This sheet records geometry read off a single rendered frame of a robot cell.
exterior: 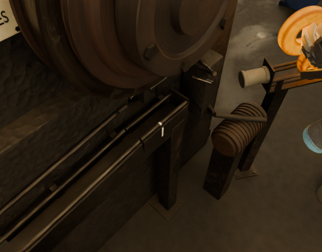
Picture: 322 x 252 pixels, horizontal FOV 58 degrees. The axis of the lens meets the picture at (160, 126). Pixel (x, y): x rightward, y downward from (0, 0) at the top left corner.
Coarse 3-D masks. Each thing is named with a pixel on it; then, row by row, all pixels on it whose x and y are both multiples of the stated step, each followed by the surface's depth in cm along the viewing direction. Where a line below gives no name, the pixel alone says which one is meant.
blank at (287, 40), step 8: (304, 8) 84; (312, 8) 83; (320, 8) 84; (296, 16) 84; (304, 16) 83; (312, 16) 84; (320, 16) 84; (288, 24) 86; (296, 24) 85; (304, 24) 85; (280, 32) 88; (288, 32) 86; (296, 32) 87; (280, 40) 89; (288, 40) 89; (296, 40) 92; (288, 48) 91; (296, 48) 92
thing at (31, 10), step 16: (32, 0) 36; (48, 0) 37; (32, 16) 40; (48, 16) 38; (32, 32) 44; (48, 32) 40; (64, 32) 41; (48, 48) 41; (64, 48) 43; (64, 64) 45; (80, 64) 47; (80, 80) 49; (96, 80) 52; (160, 80) 69; (96, 96) 54; (112, 96) 58; (128, 96) 62
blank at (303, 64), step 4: (300, 56) 98; (304, 56) 96; (300, 60) 98; (304, 60) 97; (300, 64) 99; (304, 64) 98; (308, 64) 99; (300, 68) 100; (304, 68) 100; (316, 68) 101
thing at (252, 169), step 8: (264, 96) 114; (272, 96) 108; (280, 96) 108; (264, 104) 115; (272, 104) 111; (280, 104) 112; (272, 112) 115; (272, 120) 120; (264, 128) 124; (256, 136) 128; (264, 136) 129; (248, 144) 137; (256, 144) 133; (248, 152) 138; (256, 152) 139; (240, 160) 150; (248, 160) 144; (240, 168) 151; (248, 168) 152; (240, 176) 151; (248, 176) 151
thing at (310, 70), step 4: (308, 68) 89; (312, 68) 89; (300, 72) 91; (304, 72) 89; (308, 72) 87; (312, 72) 85; (316, 72) 84; (320, 72) 82; (300, 76) 91; (304, 76) 89; (308, 76) 87; (312, 76) 86; (316, 76) 84; (320, 76) 82
